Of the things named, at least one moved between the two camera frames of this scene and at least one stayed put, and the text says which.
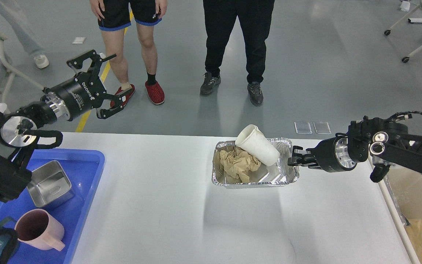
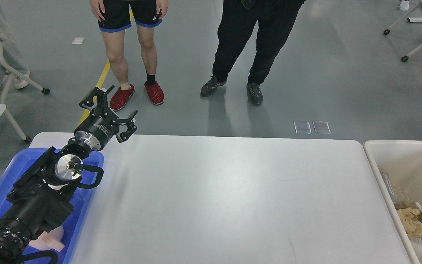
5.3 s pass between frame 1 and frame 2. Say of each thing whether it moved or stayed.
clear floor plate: stayed
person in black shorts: stayed
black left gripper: moved
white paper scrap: stayed
